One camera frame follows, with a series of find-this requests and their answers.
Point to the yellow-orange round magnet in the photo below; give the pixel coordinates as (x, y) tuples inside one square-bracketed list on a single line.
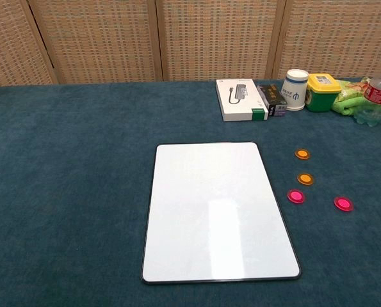
[(302, 153), (305, 179)]

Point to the red-pink round magnet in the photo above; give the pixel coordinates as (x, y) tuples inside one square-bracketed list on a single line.
[(296, 196), (343, 203)]

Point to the white magnetic whiteboard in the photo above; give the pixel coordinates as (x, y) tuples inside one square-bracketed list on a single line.
[(219, 211)]

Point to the white USB hub box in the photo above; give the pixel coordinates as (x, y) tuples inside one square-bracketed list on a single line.
[(241, 99)]

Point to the small black box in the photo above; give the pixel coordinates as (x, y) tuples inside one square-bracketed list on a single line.
[(271, 96)]

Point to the woven rattan folding screen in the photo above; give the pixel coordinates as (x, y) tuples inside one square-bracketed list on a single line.
[(209, 38)]

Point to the white paper cup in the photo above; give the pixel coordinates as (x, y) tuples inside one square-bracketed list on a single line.
[(294, 91)]

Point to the teal carpet table cover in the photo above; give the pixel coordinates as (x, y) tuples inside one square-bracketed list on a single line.
[(65, 160)]

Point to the yellow lidded green container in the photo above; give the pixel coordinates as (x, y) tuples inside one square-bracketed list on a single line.
[(321, 92)]

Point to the green cloth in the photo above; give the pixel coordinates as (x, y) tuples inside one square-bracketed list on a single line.
[(347, 105)]

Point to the green snack bag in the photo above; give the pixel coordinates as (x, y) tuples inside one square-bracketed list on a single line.
[(353, 87)]

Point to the clear bottle red cap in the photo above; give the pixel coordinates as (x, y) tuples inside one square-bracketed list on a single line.
[(377, 96)]

